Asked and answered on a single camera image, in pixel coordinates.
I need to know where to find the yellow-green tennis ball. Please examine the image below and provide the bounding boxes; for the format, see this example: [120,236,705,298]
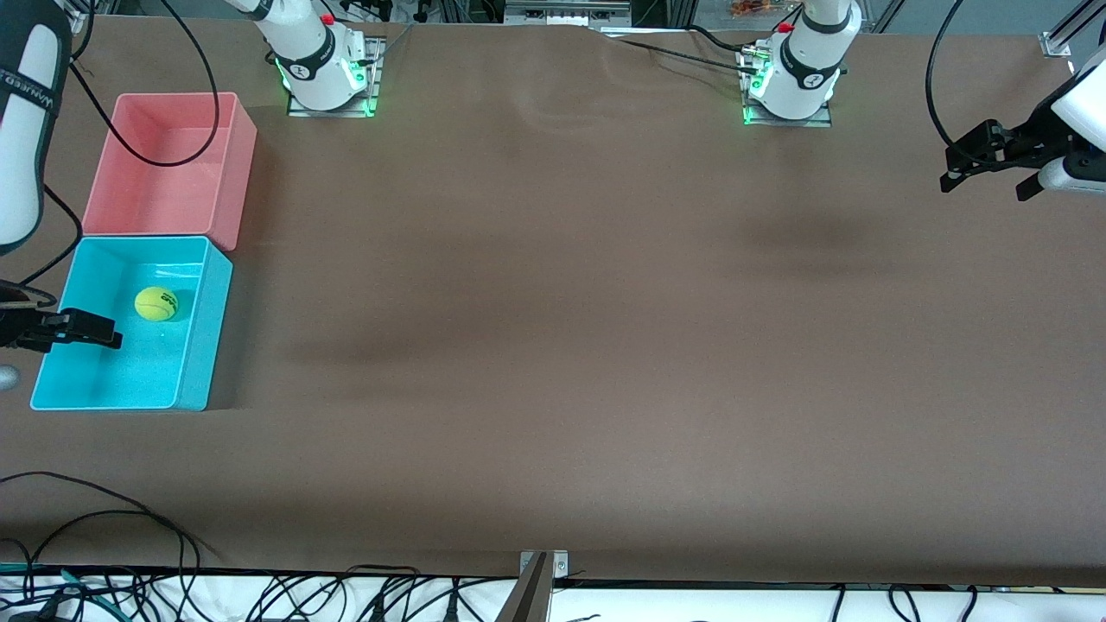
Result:
[135,286,180,323]

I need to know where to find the blue plastic bin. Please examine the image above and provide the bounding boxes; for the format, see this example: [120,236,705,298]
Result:
[30,235,234,412]

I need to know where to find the pink plastic bin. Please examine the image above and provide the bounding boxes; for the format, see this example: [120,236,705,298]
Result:
[80,92,258,252]

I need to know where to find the grey metal box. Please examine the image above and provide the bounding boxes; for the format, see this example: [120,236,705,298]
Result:
[504,0,632,27]

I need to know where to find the grey metal bar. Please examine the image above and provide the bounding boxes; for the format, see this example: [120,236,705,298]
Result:
[494,553,552,622]

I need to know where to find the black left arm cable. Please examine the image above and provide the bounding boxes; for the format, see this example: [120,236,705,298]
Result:
[925,0,973,149]

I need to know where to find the aluminium frame profile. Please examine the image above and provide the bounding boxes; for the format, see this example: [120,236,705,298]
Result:
[1047,0,1106,46]

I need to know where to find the long black floor cable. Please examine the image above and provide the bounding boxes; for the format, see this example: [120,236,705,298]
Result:
[0,471,204,575]

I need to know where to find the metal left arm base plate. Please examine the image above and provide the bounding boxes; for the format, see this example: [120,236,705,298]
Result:
[741,48,833,129]

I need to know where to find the looped black floor cable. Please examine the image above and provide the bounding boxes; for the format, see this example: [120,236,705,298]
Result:
[22,510,189,597]

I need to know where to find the teal cable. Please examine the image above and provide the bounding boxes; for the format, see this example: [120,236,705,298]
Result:
[0,562,118,610]

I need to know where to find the short black base cable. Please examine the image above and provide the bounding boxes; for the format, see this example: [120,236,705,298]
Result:
[687,24,754,53]

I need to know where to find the long black base cable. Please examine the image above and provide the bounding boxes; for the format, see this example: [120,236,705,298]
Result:
[617,38,763,77]

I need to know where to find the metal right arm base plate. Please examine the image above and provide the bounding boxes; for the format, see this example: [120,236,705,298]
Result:
[287,37,383,118]

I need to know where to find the arched black cable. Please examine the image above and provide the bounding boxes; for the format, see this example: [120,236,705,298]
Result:
[346,565,421,622]

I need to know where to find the small metal table bracket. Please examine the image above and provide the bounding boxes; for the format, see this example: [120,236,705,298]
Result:
[518,550,569,581]

